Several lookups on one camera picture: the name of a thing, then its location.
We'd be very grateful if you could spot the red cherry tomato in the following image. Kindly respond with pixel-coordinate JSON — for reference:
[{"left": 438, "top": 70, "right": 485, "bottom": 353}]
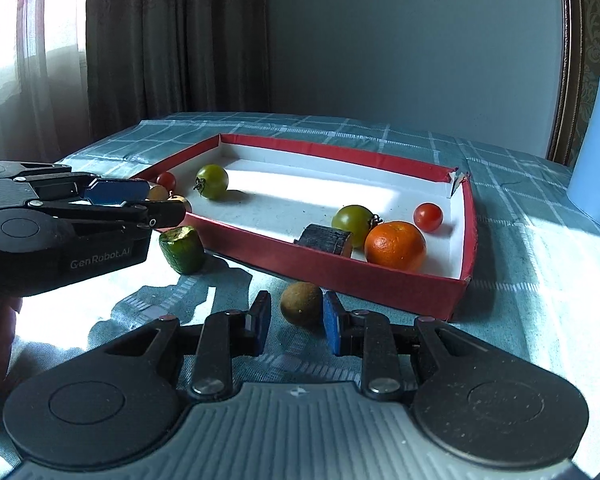
[
  {"left": 413, "top": 203, "right": 443, "bottom": 233},
  {"left": 156, "top": 171, "right": 176, "bottom": 193}
]

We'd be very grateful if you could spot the green cucumber piece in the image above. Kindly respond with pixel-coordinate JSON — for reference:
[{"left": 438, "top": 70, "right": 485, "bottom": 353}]
[{"left": 159, "top": 226, "right": 206, "bottom": 275}]

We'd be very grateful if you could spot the large green tomato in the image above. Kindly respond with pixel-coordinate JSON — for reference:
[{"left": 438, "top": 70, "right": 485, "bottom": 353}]
[{"left": 194, "top": 164, "right": 228, "bottom": 200}]

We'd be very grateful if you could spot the round brown longan fruit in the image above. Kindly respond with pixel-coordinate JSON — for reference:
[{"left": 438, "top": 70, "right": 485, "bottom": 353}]
[{"left": 279, "top": 282, "right": 323, "bottom": 328}]

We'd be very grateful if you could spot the small green tomato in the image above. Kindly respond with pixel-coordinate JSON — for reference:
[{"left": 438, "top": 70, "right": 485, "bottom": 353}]
[{"left": 332, "top": 205, "right": 382, "bottom": 249}]

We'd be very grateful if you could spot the dark sugarcane piece left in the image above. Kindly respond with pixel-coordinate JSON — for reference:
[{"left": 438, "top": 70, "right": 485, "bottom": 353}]
[{"left": 146, "top": 183, "right": 170, "bottom": 202}]

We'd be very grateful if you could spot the orange tangerine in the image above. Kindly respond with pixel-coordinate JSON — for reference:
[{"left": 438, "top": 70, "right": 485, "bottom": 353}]
[{"left": 364, "top": 221, "right": 427, "bottom": 272}]

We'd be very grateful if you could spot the red cardboard box tray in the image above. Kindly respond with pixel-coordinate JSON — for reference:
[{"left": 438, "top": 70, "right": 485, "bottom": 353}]
[{"left": 137, "top": 133, "right": 478, "bottom": 320}]

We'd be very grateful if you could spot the teal plaid tablecloth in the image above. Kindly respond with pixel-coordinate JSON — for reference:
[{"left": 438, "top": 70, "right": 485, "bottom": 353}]
[{"left": 0, "top": 112, "right": 600, "bottom": 477}]

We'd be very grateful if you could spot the dark patterned curtain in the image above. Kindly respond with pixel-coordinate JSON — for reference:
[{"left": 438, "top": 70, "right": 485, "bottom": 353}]
[{"left": 85, "top": 0, "right": 271, "bottom": 138}]

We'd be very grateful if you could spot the dark wooden wall frame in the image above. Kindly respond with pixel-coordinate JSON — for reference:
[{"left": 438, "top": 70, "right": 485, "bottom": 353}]
[{"left": 546, "top": 0, "right": 584, "bottom": 165}]

